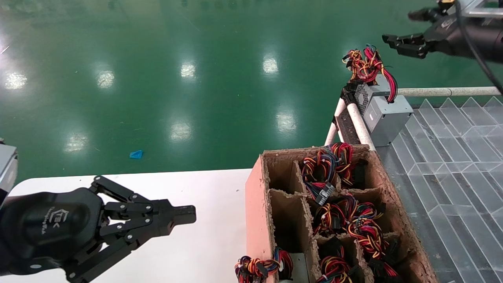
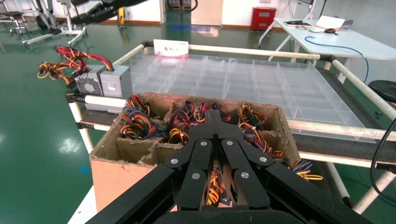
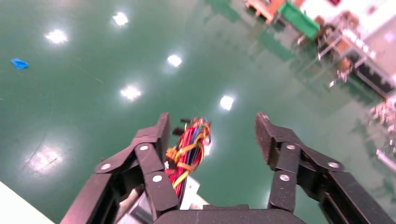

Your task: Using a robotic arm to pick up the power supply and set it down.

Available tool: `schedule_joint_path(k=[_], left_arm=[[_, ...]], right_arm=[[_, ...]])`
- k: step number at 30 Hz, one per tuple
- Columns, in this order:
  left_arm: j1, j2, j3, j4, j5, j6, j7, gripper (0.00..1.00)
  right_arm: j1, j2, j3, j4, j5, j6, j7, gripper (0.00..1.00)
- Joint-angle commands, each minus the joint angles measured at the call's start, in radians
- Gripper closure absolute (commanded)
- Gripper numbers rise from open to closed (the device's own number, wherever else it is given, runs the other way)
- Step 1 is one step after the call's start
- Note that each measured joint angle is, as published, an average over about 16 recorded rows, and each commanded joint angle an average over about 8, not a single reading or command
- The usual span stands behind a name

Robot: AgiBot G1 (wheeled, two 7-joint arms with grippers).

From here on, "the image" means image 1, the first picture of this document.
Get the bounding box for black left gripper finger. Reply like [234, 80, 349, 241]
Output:
[90, 175, 196, 225]

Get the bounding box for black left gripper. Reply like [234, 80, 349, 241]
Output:
[0, 187, 175, 283]

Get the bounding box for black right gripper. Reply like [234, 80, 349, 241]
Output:
[382, 6, 478, 59]

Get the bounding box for grey power supply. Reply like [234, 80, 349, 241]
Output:
[235, 248, 311, 283]
[314, 197, 350, 236]
[342, 49, 393, 114]
[330, 142, 369, 188]
[302, 151, 339, 206]
[346, 200, 389, 260]
[316, 246, 362, 283]
[362, 44, 414, 147]
[367, 240, 405, 283]

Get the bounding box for brown cardboard divider box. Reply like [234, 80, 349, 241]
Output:
[246, 145, 439, 283]

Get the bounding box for black pipe joint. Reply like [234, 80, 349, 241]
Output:
[340, 85, 357, 106]

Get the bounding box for dark rack strip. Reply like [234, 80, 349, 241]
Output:
[336, 108, 361, 145]

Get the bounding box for clear ribbed plastic sheet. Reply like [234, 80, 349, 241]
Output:
[377, 96, 503, 283]

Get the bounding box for white frame pipe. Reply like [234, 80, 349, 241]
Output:
[397, 86, 503, 97]
[324, 97, 347, 147]
[346, 102, 376, 152]

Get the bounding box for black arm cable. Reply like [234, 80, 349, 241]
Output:
[454, 0, 503, 96]

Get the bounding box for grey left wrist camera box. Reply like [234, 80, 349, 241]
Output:
[0, 138, 18, 199]

